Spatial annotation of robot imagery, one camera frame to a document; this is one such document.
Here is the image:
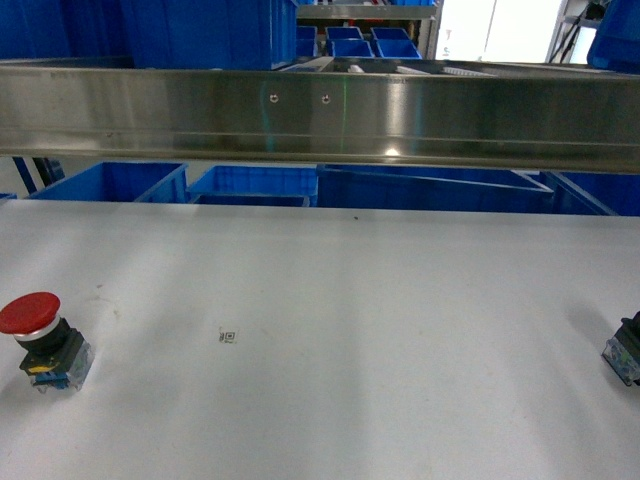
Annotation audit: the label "push button switch at right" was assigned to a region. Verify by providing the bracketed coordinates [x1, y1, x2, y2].
[602, 313, 639, 386]

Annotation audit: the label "large blue bin lower right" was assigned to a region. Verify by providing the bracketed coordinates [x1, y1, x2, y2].
[316, 164, 615, 216]

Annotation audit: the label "blue bin lower left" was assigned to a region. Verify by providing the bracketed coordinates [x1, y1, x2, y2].
[28, 161, 188, 204]

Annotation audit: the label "blue bin lower middle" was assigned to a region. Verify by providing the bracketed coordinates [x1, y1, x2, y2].
[186, 165, 318, 207]

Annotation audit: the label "blue bin upper left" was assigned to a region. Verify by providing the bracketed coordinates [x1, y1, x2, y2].
[1, 1, 298, 70]

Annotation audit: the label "stainless steel shelf beam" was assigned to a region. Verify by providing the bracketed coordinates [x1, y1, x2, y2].
[1, 57, 639, 174]

